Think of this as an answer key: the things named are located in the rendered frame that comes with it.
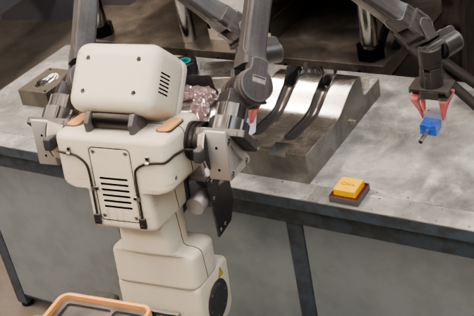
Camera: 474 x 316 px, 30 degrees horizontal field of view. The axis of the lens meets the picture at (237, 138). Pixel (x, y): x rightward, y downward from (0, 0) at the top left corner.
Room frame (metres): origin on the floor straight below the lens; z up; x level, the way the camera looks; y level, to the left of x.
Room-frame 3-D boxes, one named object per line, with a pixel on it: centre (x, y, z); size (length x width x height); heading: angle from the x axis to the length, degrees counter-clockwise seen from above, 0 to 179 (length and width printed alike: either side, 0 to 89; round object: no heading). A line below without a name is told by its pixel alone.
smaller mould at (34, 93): (2.83, 0.61, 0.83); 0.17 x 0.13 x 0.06; 144
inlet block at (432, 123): (1.91, -0.48, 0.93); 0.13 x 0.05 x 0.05; 145
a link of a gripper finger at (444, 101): (1.93, -0.51, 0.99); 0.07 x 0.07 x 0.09; 55
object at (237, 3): (3.21, -0.23, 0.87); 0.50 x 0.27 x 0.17; 144
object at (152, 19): (3.30, -0.23, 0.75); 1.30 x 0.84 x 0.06; 54
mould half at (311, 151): (2.24, -0.20, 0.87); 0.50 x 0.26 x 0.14; 144
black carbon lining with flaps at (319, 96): (2.23, -0.19, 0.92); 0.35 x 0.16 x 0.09; 144
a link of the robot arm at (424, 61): (1.94, -0.51, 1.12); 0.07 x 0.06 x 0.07; 125
